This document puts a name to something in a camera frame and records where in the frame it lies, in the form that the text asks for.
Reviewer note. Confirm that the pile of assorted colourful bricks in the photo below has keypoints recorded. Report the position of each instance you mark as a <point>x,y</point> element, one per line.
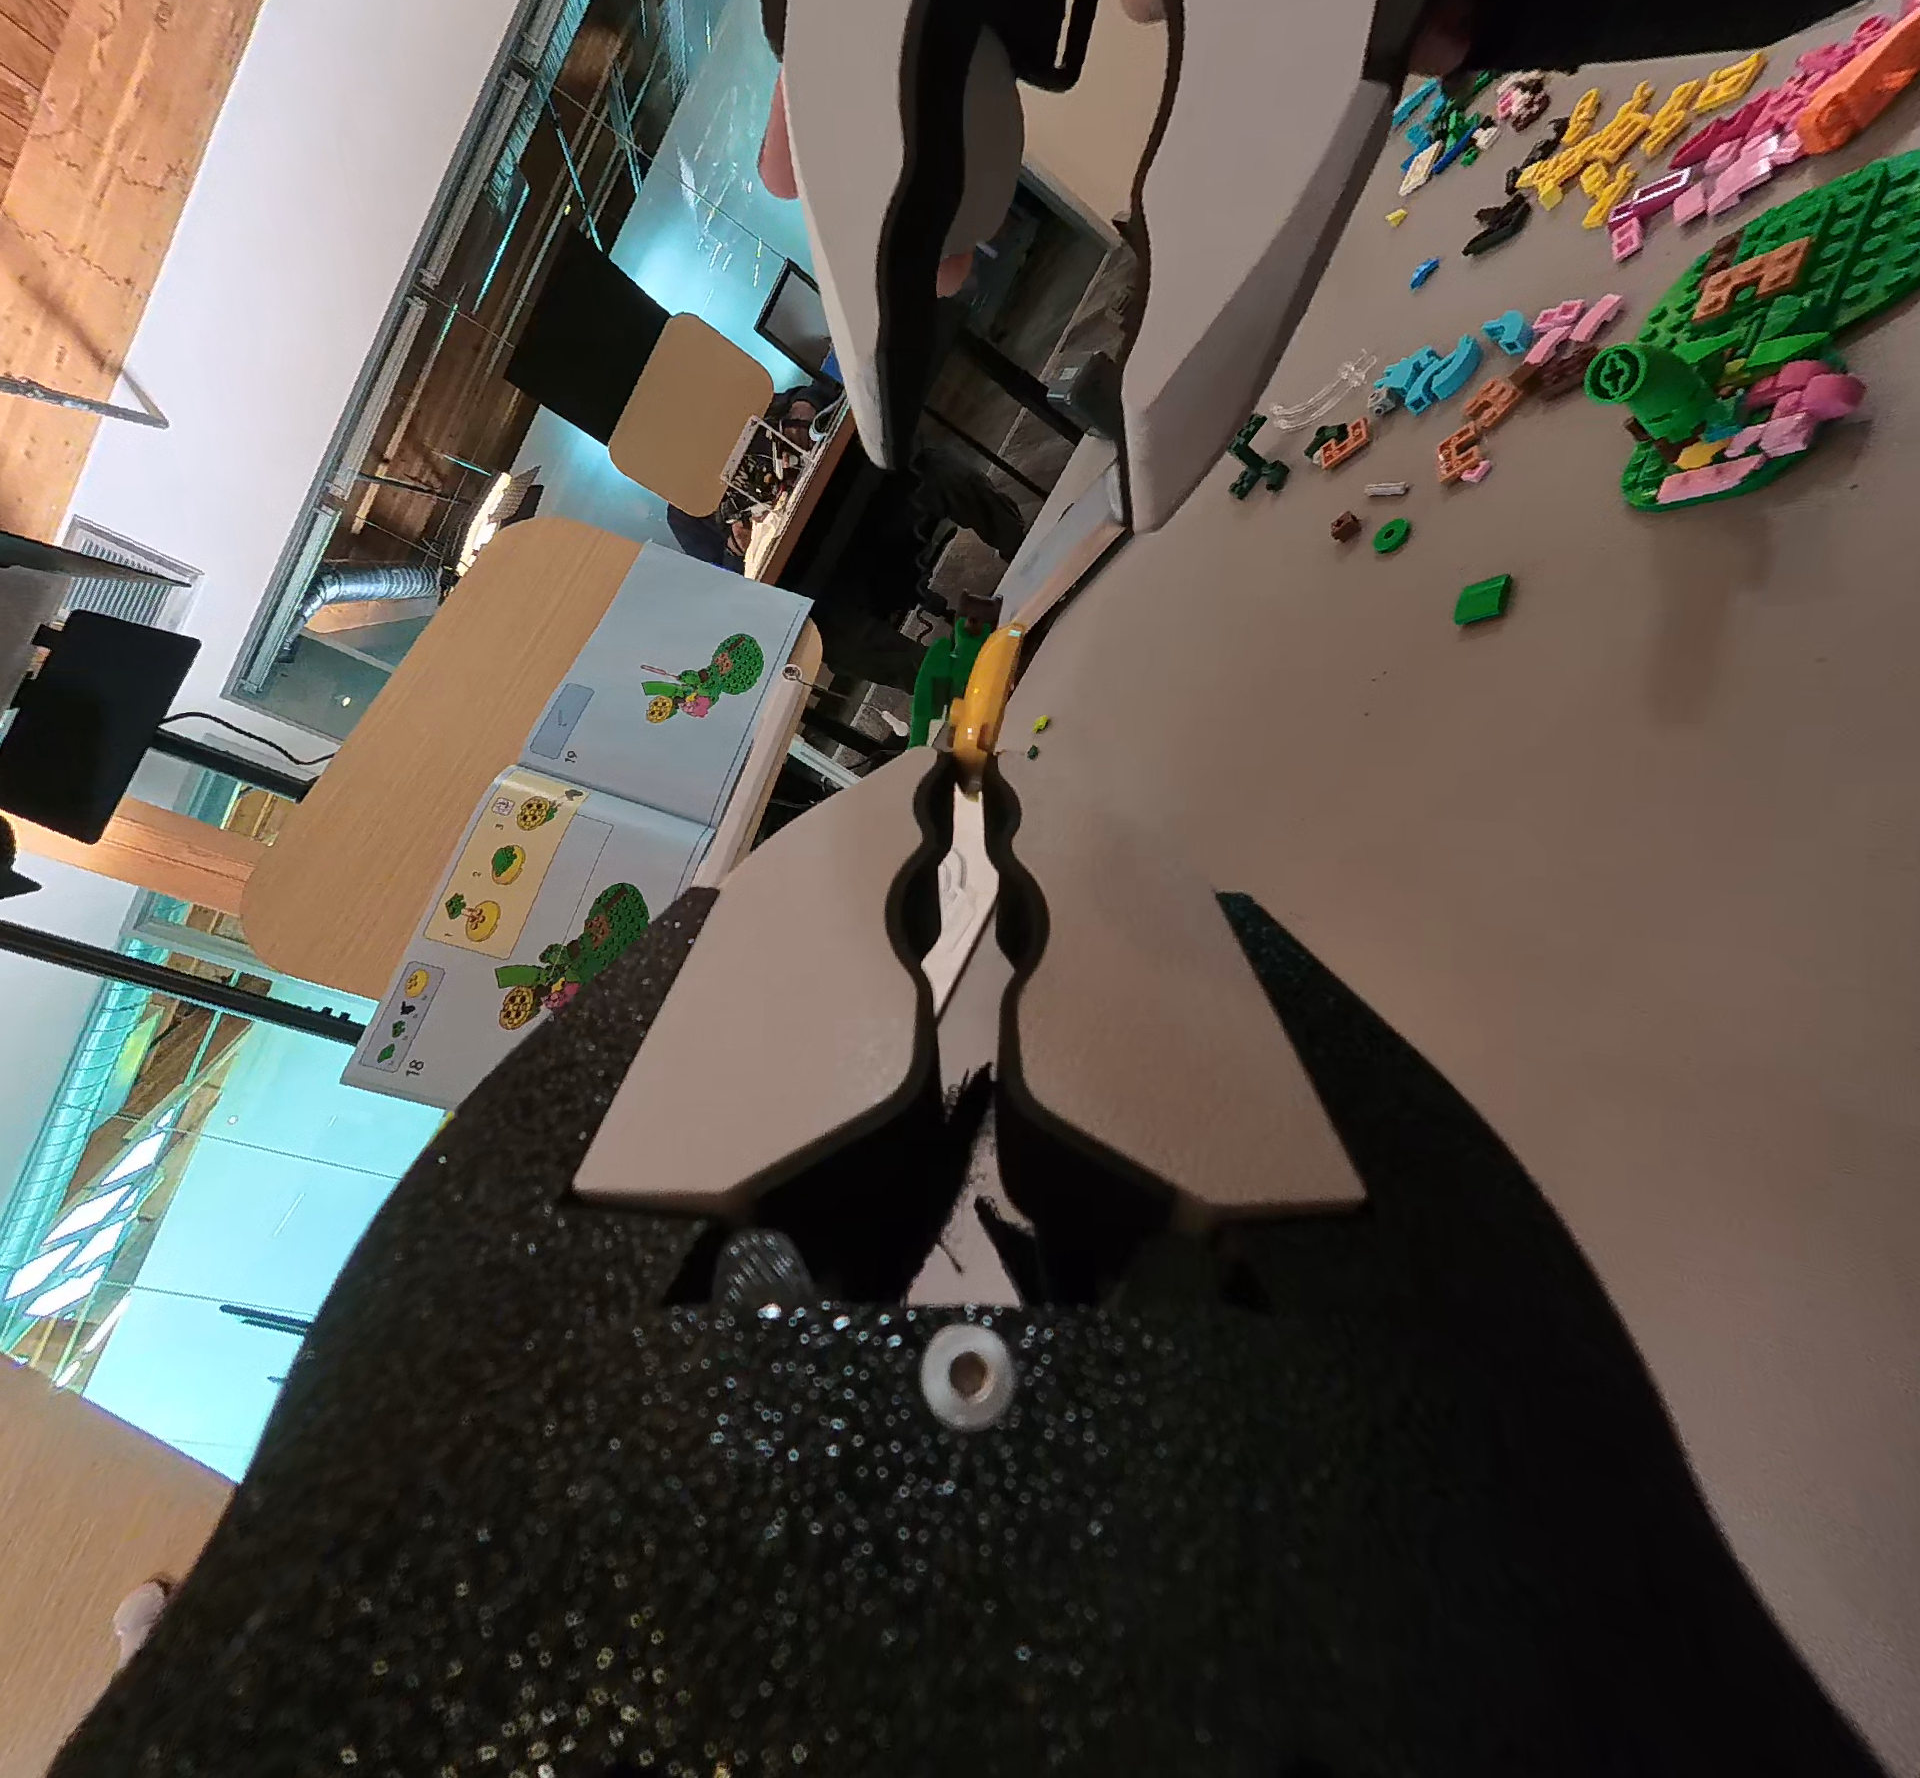
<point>1620,136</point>

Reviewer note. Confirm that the pink bracket bricks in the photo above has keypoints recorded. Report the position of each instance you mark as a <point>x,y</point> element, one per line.
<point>1574,326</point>

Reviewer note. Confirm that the green clip plate brick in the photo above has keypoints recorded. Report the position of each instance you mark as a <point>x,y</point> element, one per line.
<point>938,682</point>

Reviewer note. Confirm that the yellow round disc brick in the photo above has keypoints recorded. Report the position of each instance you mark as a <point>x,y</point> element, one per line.
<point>987,699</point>

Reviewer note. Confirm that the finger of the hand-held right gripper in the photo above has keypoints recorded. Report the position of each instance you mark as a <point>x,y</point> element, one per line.
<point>848,82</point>
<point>1274,82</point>

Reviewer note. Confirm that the clear curved pieces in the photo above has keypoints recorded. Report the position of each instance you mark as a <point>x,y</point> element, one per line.
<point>1321,391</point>

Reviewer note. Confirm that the black panel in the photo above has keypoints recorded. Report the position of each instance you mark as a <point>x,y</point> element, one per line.
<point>578,331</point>

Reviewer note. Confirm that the orange brick separator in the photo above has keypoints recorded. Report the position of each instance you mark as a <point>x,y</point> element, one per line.
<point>1861,99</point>

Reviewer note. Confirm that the tan bracket brick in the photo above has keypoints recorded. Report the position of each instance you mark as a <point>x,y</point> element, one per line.
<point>1463,454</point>
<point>1338,442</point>
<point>1497,401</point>

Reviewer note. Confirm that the green smooth tile brick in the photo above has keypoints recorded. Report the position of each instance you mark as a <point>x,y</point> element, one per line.
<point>1483,601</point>

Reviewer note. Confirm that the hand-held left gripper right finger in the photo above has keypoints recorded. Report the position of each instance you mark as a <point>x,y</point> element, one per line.
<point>1155,1013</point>

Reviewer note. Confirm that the green plant brick model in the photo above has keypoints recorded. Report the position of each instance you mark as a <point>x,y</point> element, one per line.
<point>1830,233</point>

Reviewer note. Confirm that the grey plastic pouch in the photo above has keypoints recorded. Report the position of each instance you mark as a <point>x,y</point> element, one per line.
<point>1081,563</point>

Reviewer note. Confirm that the instruction booklet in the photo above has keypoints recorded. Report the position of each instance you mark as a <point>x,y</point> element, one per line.
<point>691,758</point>

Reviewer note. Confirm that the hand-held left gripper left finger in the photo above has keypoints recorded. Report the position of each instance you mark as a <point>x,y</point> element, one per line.
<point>780,999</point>

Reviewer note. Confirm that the silver duct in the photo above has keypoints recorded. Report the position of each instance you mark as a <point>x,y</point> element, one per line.
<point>374,593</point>

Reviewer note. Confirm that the studio light on stand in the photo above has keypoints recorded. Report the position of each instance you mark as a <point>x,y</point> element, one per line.
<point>91,728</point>

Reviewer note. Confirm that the light blue bricks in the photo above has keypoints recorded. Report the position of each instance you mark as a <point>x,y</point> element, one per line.
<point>1424,377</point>

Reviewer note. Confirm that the dark green brick cluster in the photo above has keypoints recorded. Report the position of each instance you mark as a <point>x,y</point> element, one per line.
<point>1256,458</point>

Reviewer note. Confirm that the vent grille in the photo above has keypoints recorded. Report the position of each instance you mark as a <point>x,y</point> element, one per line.
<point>128,570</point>

